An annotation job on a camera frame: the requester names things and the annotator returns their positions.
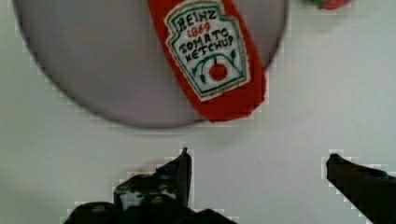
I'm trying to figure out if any grey round plate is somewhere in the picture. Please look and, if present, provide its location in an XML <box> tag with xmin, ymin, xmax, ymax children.
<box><xmin>13</xmin><ymin>0</ymin><xmax>288</xmax><ymax>128</ymax></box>

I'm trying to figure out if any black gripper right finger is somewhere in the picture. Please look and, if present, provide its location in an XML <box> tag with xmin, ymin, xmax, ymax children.
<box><xmin>326</xmin><ymin>153</ymin><xmax>396</xmax><ymax>224</ymax></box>

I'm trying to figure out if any red felt ketchup bottle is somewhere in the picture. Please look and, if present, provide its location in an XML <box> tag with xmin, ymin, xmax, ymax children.
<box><xmin>148</xmin><ymin>0</ymin><xmax>266</xmax><ymax>122</ymax></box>

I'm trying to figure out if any strawberry toy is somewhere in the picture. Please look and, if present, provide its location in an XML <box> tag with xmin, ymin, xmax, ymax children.
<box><xmin>308</xmin><ymin>0</ymin><xmax>352</xmax><ymax>10</ymax></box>

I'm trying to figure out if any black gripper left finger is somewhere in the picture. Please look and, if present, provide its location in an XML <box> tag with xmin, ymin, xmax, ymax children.
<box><xmin>64</xmin><ymin>148</ymin><xmax>236</xmax><ymax>224</ymax></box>

